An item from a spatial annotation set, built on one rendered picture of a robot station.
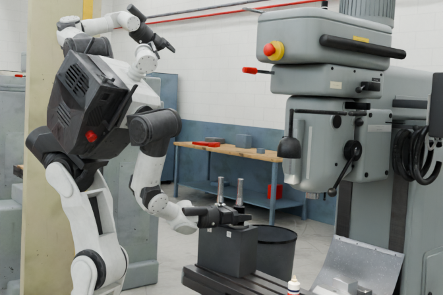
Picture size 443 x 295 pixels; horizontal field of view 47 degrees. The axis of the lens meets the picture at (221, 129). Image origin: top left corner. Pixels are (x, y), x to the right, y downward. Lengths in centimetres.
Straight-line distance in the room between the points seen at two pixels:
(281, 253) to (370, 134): 203
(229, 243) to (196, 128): 692
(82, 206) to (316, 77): 89
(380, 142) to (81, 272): 112
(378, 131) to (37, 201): 197
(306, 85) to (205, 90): 716
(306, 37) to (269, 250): 233
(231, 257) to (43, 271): 144
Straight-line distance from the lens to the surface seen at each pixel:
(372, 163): 183
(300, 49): 153
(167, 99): 904
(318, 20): 155
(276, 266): 371
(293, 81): 166
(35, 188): 305
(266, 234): 408
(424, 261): 210
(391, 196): 204
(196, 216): 196
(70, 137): 168
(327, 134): 165
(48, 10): 305
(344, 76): 165
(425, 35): 632
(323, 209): 706
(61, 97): 170
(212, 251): 212
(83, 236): 185
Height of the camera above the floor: 160
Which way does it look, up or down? 3 degrees down
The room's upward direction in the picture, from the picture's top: 3 degrees clockwise
